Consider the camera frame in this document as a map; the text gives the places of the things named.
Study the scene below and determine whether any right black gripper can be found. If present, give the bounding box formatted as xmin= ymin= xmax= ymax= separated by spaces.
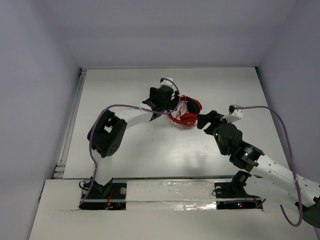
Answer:
xmin=197 ymin=110 xmax=236 ymax=155

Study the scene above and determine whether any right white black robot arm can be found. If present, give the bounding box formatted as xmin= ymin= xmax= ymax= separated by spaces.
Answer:
xmin=197 ymin=105 xmax=320 ymax=228

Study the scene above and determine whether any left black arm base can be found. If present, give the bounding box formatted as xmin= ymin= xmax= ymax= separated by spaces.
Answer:
xmin=79 ymin=182 xmax=127 ymax=211

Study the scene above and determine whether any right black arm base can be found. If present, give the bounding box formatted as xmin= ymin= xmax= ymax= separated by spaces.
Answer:
xmin=211 ymin=182 xmax=265 ymax=210

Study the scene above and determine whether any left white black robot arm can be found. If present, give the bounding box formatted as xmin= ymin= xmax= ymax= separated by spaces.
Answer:
xmin=87 ymin=85 xmax=180 ymax=198

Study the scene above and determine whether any white foil covered block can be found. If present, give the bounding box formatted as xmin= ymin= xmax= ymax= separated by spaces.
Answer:
xmin=125 ymin=179 xmax=217 ymax=211

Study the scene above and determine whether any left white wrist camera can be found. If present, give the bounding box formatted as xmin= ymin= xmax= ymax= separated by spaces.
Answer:
xmin=160 ymin=77 xmax=174 ymax=88

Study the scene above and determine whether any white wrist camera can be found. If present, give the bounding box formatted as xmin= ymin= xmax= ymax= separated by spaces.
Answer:
xmin=220 ymin=104 xmax=243 ymax=123
xmin=160 ymin=77 xmax=174 ymax=88

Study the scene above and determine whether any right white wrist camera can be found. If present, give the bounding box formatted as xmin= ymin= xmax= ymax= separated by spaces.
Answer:
xmin=220 ymin=104 xmax=243 ymax=123

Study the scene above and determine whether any aluminium rail at front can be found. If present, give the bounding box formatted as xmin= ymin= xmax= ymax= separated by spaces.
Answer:
xmin=62 ymin=174 xmax=266 ymax=181

